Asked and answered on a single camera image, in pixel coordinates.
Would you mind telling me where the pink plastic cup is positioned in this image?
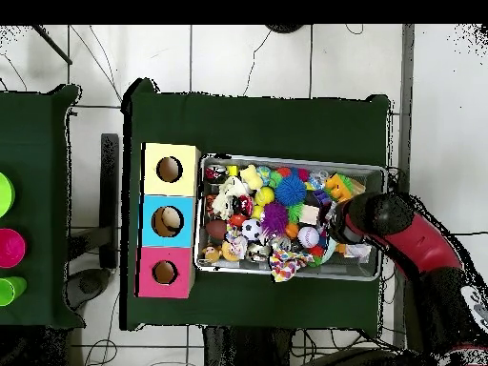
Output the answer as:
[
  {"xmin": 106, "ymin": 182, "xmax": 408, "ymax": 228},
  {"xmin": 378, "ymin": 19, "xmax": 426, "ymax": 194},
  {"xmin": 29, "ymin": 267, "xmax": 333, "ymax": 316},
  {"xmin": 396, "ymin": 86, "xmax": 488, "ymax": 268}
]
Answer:
[{"xmin": 0, "ymin": 227, "xmax": 27, "ymax": 269}]

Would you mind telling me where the small soccer ball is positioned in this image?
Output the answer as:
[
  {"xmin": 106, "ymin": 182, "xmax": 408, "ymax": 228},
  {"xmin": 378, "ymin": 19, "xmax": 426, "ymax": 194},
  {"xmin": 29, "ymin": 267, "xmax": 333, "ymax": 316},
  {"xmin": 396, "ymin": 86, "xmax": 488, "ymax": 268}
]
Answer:
[{"xmin": 240, "ymin": 217, "xmax": 264, "ymax": 242}]

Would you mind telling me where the dark grey oval base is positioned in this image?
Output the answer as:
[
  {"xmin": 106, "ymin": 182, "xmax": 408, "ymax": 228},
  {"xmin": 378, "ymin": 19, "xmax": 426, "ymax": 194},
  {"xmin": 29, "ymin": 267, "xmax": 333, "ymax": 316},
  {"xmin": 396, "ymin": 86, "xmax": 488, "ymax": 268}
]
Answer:
[{"xmin": 66, "ymin": 267, "xmax": 112, "ymax": 310}]

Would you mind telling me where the brown monkey plush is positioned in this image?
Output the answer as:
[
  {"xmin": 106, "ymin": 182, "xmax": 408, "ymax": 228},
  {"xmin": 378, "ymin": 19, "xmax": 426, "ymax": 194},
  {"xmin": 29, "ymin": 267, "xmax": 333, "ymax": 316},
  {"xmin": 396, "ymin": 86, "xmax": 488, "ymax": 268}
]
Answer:
[{"xmin": 200, "ymin": 245, "xmax": 223, "ymax": 265}]

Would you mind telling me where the plain wooden block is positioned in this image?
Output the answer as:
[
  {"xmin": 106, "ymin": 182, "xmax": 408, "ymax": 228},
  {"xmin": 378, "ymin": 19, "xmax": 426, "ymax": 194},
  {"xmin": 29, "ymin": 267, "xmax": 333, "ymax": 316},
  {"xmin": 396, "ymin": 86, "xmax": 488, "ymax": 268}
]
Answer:
[{"xmin": 299, "ymin": 204, "xmax": 321, "ymax": 226}]

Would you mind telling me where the black slanted rod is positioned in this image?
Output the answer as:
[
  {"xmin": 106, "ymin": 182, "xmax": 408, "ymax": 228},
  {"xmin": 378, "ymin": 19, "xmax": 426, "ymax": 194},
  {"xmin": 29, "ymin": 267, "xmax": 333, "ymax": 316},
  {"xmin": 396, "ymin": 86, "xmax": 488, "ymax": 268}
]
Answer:
[{"xmin": 31, "ymin": 25, "xmax": 73, "ymax": 66}]

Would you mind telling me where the bright green plastic cup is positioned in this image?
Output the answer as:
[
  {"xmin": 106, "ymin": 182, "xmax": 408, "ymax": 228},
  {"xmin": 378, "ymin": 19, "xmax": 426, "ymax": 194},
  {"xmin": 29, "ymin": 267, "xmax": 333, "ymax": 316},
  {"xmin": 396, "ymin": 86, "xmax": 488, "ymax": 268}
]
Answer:
[
  {"xmin": 0, "ymin": 275, "xmax": 29, "ymax": 307},
  {"xmin": 0, "ymin": 172, "xmax": 16, "ymax": 219}
]

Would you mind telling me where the purple spiky ball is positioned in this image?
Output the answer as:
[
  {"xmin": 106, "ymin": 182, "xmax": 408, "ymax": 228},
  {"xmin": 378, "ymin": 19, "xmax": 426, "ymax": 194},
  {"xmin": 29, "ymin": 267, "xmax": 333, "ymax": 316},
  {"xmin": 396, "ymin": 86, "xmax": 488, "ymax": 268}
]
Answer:
[{"xmin": 260, "ymin": 201, "xmax": 291, "ymax": 236}]

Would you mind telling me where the yellow plush animal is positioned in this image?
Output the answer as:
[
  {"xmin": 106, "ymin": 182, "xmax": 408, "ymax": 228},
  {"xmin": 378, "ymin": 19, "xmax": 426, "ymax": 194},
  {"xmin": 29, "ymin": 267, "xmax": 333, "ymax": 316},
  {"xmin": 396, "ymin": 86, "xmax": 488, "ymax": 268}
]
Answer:
[{"xmin": 238, "ymin": 164, "xmax": 265, "ymax": 191}]

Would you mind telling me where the dark green tablecloth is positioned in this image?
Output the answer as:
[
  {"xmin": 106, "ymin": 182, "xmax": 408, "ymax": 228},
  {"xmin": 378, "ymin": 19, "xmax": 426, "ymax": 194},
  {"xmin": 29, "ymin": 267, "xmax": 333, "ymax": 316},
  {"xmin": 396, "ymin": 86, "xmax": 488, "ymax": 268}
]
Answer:
[
  {"xmin": 0, "ymin": 84, "xmax": 86, "ymax": 330},
  {"xmin": 120, "ymin": 77, "xmax": 392, "ymax": 332}
]

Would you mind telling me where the blue stringy rubber ball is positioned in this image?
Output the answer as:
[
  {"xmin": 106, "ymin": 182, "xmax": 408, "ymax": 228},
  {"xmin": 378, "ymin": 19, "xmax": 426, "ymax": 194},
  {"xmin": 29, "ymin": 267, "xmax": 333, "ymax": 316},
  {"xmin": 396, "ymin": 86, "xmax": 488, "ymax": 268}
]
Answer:
[{"xmin": 274, "ymin": 173, "xmax": 307, "ymax": 207}]

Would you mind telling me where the wooden box with three holes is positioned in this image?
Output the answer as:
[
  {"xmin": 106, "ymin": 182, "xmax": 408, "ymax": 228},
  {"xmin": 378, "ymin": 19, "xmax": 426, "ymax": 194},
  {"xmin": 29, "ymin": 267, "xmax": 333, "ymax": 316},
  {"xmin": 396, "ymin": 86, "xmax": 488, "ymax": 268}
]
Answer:
[{"xmin": 134, "ymin": 142, "xmax": 202, "ymax": 299}]

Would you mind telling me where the orange toy brick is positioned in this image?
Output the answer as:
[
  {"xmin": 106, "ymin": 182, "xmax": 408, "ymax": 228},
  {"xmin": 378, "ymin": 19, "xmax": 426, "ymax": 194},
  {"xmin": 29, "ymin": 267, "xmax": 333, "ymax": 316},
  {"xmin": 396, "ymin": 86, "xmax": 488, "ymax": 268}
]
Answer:
[{"xmin": 324, "ymin": 173, "xmax": 355, "ymax": 203}]

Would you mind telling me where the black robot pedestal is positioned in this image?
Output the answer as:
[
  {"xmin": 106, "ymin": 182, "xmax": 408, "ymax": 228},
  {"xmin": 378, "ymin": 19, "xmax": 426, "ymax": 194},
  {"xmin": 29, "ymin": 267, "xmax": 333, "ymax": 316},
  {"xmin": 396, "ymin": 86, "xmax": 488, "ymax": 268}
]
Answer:
[{"xmin": 203, "ymin": 325, "xmax": 295, "ymax": 366}]

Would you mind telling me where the white baseball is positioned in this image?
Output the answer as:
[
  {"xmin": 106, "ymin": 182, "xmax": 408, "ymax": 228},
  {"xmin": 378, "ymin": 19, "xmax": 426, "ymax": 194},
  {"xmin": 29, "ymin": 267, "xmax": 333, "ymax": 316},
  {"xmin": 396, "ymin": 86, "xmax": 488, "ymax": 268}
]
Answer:
[{"xmin": 296, "ymin": 225, "xmax": 320, "ymax": 249}]

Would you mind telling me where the silver wire mesh bin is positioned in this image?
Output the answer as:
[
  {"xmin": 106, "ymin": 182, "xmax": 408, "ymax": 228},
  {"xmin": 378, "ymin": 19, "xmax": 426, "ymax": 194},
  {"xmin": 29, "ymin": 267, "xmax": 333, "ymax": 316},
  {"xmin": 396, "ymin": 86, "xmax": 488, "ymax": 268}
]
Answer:
[{"xmin": 193, "ymin": 152, "xmax": 389, "ymax": 282}]

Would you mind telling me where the light teal cloth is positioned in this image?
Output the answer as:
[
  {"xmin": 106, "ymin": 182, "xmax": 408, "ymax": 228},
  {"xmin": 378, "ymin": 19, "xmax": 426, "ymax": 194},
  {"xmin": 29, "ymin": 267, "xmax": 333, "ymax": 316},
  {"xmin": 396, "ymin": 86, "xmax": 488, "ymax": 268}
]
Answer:
[{"xmin": 321, "ymin": 238, "xmax": 339, "ymax": 265}]

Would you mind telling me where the blue toy brick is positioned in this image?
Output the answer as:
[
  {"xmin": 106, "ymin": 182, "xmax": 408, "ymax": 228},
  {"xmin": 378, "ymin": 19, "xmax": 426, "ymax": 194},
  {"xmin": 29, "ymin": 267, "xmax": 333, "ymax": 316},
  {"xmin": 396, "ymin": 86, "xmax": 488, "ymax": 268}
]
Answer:
[{"xmin": 312, "ymin": 189, "xmax": 332, "ymax": 208}]

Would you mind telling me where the black round base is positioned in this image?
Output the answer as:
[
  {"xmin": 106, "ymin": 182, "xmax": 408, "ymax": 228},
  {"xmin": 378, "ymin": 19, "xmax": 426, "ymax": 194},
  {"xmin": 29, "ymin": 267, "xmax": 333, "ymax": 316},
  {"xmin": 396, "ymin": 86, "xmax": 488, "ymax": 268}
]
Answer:
[{"xmin": 264, "ymin": 25, "xmax": 306, "ymax": 34}]

